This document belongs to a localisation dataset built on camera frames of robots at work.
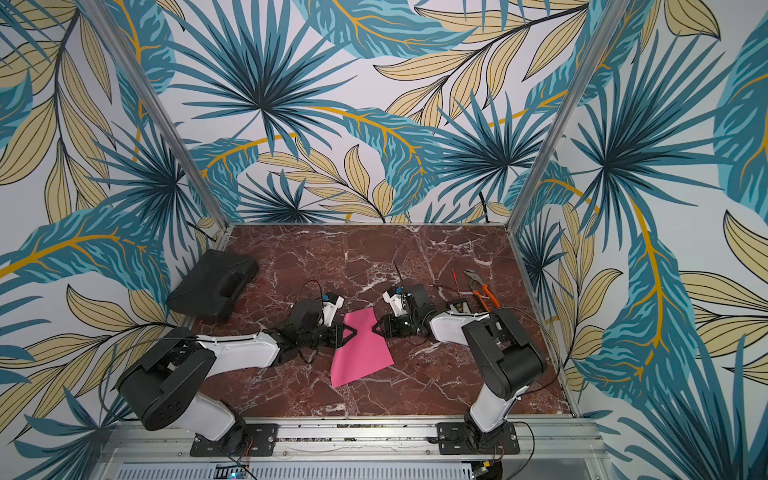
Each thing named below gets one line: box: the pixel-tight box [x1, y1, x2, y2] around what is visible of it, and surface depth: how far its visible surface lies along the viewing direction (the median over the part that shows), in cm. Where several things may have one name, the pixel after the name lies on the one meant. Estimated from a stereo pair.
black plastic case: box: [166, 249, 259, 323], surface depth 97 cm
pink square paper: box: [331, 307, 394, 389], surface depth 87 cm
